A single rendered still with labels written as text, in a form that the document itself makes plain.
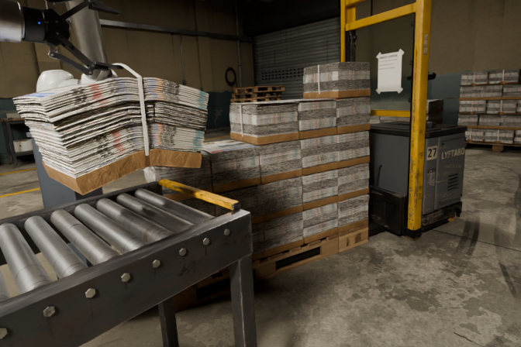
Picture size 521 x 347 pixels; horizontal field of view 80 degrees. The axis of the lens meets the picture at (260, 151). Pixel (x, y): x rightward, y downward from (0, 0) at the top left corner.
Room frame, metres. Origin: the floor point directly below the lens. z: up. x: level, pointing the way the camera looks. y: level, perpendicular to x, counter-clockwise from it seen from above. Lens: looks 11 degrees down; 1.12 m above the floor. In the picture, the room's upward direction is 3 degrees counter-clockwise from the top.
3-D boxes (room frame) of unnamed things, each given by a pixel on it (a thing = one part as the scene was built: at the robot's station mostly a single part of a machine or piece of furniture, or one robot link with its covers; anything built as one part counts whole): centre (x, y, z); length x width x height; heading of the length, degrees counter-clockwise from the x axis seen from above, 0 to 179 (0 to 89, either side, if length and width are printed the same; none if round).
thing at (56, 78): (1.50, 0.93, 1.17); 0.18 x 0.16 x 0.22; 110
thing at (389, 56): (2.45, -0.95, 1.28); 0.57 x 0.01 x 0.65; 28
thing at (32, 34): (0.77, 0.48, 1.30); 0.09 x 0.07 x 0.08; 135
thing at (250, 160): (1.90, 0.09, 0.42); 1.17 x 0.39 x 0.83; 118
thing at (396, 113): (2.46, -0.97, 0.92); 0.57 x 0.01 x 0.05; 28
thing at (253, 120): (1.96, -0.02, 0.95); 0.38 x 0.29 x 0.23; 29
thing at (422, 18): (2.14, -1.09, 0.97); 0.09 x 0.09 x 1.75; 28
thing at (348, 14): (2.73, -0.78, 0.97); 0.09 x 0.09 x 1.75; 28
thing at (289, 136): (1.96, -0.02, 0.86); 0.38 x 0.29 x 0.04; 29
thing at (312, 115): (2.10, -0.28, 0.95); 0.38 x 0.29 x 0.23; 29
